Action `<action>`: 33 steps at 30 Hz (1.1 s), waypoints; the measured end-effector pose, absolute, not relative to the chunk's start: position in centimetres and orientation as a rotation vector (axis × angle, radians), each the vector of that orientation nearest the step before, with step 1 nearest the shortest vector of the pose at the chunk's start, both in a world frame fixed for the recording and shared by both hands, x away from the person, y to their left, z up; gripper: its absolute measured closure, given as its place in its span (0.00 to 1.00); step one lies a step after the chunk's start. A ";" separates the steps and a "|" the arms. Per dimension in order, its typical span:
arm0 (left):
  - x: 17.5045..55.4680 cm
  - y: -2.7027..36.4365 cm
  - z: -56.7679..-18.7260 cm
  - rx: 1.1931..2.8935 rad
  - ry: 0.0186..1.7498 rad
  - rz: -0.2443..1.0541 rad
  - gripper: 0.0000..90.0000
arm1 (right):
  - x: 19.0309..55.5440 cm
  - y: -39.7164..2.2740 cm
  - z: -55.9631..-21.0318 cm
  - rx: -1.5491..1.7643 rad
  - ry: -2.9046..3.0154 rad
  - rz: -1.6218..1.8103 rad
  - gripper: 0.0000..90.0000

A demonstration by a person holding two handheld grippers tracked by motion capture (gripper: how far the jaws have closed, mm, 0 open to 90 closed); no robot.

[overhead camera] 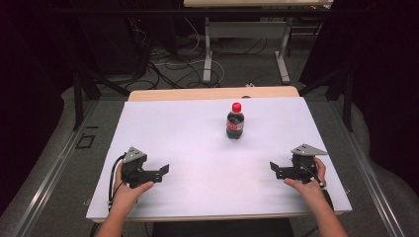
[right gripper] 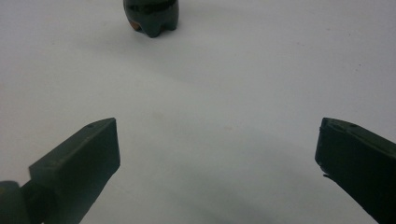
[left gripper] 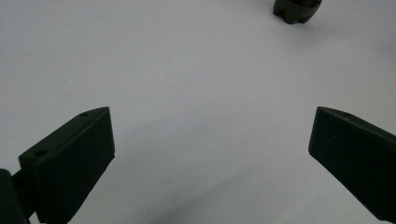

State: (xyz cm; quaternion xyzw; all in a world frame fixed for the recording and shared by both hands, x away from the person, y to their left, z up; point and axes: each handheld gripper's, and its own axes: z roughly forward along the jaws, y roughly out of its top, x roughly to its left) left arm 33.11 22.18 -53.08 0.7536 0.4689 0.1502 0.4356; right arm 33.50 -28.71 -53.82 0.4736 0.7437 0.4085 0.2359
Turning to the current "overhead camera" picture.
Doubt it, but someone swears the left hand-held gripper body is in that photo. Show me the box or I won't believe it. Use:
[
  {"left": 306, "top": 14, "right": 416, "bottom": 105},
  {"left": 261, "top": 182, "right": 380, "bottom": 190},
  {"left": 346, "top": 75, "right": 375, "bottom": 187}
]
[{"left": 121, "top": 146, "right": 148, "bottom": 190}]

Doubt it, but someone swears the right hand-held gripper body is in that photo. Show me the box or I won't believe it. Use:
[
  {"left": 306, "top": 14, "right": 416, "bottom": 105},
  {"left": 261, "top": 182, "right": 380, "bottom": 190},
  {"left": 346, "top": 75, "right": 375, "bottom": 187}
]
[{"left": 290, "top": 143, "right": 329, "bottom": 185}]

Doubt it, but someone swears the cola bottle with red cap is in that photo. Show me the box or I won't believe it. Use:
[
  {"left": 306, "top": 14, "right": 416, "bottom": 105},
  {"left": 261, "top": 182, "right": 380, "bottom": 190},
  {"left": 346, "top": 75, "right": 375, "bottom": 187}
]
[{"left": 225, "top": 102, "right": 246, "bottom": 140}]

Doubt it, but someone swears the person's right hand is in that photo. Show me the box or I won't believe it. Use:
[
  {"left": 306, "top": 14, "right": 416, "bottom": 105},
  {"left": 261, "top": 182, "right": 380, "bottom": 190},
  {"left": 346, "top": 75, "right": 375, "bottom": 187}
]
[{"left": 284, "top": 156, "right": 327, "bottom": 202}]

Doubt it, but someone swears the person's left hand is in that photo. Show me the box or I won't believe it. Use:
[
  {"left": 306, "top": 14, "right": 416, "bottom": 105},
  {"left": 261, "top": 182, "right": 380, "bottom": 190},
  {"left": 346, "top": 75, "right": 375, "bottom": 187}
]
[{"left": 111, "top": 162, "right": 155, "bottom": 211}]

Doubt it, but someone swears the white table mat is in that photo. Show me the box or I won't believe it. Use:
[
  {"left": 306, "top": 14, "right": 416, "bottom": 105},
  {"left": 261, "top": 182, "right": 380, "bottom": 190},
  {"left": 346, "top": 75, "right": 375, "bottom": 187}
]
[{"left": 85, "top": 96, "right": 353, "bottom": 220}]

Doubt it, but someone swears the black metal stand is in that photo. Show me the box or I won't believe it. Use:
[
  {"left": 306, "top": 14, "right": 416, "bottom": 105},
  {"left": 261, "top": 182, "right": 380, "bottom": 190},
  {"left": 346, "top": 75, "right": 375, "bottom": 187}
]
[
  {"left": 296, "top": 63, "right": 356, "bottom": 133},
  {"left": 72, "top": 67, "right": 131, "bottom": 131}
]

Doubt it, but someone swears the light wooden table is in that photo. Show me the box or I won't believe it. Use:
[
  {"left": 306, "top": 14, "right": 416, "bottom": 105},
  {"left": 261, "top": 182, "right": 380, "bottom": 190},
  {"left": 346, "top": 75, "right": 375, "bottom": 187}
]
[{"left": 85, "top": 85, "right": 353, "bottom": 224}]

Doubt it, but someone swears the dark curtain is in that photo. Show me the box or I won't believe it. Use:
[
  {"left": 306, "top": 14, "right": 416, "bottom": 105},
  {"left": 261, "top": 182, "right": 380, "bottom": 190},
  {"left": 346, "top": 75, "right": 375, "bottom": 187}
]
[
  {"left": 0, "top": 0, "right": 80, "bottom": 216},
  {"left": 297, "top": 0, "right": 419, "bottom": 189}
]

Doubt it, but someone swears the desk with white metal legs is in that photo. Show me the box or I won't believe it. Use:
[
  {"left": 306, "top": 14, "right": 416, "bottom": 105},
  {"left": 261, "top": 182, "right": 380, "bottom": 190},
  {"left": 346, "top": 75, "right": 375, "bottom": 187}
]
[{"left": 183, "top": 0, "right": 335, "bottom": 85}]

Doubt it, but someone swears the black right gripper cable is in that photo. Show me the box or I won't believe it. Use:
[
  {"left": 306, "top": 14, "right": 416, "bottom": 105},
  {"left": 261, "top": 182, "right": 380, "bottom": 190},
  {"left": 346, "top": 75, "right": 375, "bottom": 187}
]
[{"left": 299, "top": 162, "right": 335, "bottom": 211}]

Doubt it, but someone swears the metal floor rail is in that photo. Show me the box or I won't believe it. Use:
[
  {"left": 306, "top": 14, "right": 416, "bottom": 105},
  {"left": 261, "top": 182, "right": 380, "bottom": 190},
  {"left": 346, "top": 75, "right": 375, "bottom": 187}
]
[
  {"left": 328, "top": 98, "right": 407, "bottom": 237},
  {"left": 9, "top": 98, "right": 101, "bottom": 237}
]

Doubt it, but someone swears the tangle of black floor cables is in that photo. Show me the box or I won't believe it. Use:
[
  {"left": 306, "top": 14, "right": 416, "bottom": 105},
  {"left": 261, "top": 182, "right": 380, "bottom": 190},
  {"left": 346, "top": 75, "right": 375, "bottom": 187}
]
[{"left": 126, "top": 18, "right": 270, "bottom": 91}]

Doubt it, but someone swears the white floor cable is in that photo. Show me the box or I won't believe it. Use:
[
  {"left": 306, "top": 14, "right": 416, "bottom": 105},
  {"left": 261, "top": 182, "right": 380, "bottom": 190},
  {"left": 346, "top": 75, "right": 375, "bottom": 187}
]
[{"left": 153, "top": 17, "right": 227, "bottom": 89}]

